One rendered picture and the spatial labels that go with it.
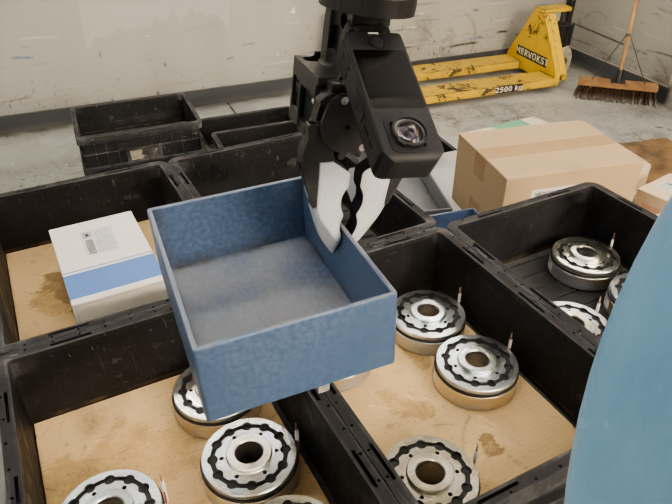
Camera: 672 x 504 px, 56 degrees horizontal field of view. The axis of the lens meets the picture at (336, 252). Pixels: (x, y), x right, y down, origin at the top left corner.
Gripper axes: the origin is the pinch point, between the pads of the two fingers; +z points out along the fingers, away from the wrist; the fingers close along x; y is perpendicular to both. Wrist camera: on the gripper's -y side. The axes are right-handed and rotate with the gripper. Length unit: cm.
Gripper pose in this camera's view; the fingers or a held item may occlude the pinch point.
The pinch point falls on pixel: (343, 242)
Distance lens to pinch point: 54.4
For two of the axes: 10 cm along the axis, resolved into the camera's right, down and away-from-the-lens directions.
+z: -1.3, 8.5, 5.1
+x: -9.3, 0.8, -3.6
